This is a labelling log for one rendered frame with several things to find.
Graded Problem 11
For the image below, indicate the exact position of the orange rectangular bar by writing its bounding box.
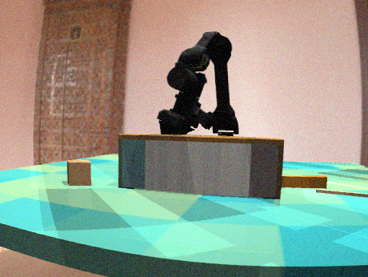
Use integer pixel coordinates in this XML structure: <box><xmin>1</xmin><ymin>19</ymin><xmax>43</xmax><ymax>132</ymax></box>
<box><xmin>282</xmin><ymin>175</ymin><xmax>327</xmax><ymax>189</ymax></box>

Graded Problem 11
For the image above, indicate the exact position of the small tan cube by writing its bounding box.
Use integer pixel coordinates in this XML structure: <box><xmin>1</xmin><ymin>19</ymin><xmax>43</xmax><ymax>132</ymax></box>
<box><xmin>67</xmin><ymin>160</ymin><xmax>91</xmax><ymax>186</ymax></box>

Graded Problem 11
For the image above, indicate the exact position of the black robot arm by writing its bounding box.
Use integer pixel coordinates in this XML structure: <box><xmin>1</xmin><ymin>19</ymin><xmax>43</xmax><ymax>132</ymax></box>
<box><xmin>166</xmin><ymin>31</ymin><xmax>239</xmax><ymax>136</ymax></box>

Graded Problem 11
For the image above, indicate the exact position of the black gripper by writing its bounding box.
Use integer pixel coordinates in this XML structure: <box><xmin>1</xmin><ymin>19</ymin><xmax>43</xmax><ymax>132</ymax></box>
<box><xmin>157</xmin><ymin>91</ymin><xmax>200</xmax><ymax>134</ymax></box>

